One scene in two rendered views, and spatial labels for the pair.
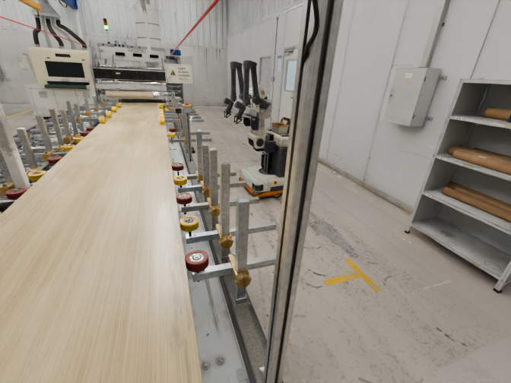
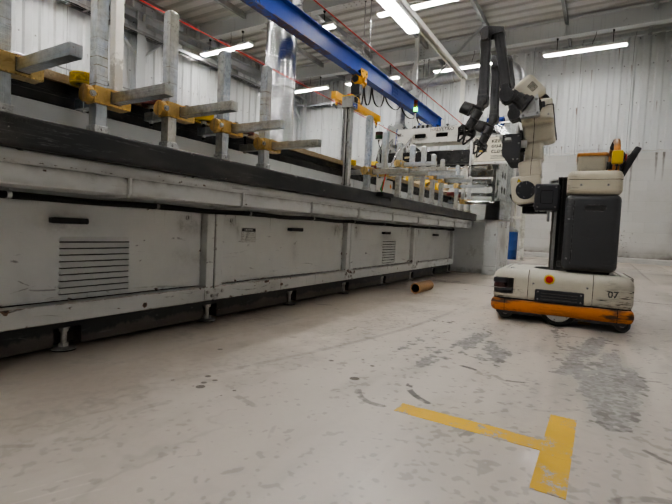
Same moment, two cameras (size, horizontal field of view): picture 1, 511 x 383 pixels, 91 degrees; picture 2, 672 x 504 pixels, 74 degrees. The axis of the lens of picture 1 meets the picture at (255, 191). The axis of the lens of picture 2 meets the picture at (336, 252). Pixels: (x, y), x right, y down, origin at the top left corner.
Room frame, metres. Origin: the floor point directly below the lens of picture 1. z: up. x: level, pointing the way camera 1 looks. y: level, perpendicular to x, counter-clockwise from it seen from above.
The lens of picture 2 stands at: (0.68, -1.37, 0.45)
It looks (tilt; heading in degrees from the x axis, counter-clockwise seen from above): 3 degrees down; 52
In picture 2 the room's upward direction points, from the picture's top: 3 degrees clockwise
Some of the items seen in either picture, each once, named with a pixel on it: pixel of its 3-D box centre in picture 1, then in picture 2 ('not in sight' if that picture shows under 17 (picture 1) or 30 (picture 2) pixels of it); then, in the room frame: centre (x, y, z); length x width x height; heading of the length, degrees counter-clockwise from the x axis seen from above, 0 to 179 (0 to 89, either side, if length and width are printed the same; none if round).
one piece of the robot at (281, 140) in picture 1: (276, 149); (583, 216); (3.33, -0.25, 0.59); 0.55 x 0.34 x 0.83; 25
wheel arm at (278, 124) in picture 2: (213, 186); (238, 129); (1.46, 0.27, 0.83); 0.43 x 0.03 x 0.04; 111
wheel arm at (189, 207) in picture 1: (221, 204); (188, 113); (1.22, 0.18, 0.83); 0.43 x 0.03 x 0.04; 111
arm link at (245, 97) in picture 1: (245, 83); (484, 69); (2.90, 0.16, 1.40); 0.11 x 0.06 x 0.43; 24
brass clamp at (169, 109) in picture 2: (213, 206); (174, 112); (1.19, 0.22, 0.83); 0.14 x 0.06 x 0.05; 21
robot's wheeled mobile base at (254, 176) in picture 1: (268, 178); (559, 290); (3.29, -0.17, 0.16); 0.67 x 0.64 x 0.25; 115
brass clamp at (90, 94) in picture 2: (223, 235); (105, 98); (0.96, 0.13, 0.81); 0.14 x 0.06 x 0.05; 21
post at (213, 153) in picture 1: (214, 192); (169, 83); (1.17, 0.22, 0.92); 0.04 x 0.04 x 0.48; 21
